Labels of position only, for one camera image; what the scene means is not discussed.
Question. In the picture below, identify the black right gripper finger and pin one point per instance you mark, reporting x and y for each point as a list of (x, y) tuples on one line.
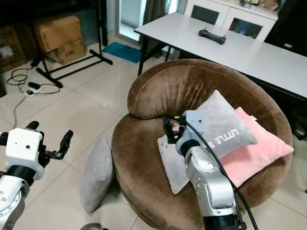
[(182, 120), (168, 128)]

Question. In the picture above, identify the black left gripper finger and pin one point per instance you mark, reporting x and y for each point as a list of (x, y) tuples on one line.
[(67, 141), (32, 125)]

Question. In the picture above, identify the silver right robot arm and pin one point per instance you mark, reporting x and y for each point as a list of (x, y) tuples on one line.
[(213, 184)]

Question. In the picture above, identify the round brown velvet sofa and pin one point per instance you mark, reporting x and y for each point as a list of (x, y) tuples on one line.
[(177, 91)]

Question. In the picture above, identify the plain grey pillow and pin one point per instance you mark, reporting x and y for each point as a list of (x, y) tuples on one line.
[(97, 177)]

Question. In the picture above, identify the grey pillow with white print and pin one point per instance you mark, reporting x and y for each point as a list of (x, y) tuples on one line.
[(230, 127)]

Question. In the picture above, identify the pink pillow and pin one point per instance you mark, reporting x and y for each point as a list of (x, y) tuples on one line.
[(259, 160)]

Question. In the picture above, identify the blue floor mat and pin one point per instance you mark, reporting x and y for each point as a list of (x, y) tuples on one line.
[(122, 51)]

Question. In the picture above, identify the white power strip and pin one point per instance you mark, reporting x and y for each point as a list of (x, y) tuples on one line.
[(33, 88)]

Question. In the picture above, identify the dark cardboard box with label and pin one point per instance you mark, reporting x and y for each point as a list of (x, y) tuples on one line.
[(9, 48)]

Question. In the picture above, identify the grey robot foot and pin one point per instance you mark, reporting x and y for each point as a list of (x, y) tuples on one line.
[(92, 226)]

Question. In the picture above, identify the small brown cardboard box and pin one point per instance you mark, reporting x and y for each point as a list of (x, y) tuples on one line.
[(71, 51)]

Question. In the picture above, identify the black handheld controller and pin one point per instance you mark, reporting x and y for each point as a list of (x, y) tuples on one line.
[(212, 36)]

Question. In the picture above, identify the large brown cardboard box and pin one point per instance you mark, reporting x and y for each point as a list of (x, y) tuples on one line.
[(58, 32)]

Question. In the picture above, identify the white table with black legs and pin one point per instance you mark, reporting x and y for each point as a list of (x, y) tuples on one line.
[(254, 52)]

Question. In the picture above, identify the grey curtain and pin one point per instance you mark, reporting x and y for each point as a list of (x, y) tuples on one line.
[(154, 9)]

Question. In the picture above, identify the white cabinet with glass doors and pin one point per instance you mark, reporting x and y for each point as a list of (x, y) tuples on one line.
[(230, 14)]

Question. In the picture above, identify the black metal stand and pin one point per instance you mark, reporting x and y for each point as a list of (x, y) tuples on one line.
[(101, 28)]

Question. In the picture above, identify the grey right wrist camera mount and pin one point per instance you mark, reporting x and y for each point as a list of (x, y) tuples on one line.
[(192, 124)]

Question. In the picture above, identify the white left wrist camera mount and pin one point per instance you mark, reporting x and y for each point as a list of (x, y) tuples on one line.
[(28, 146)]

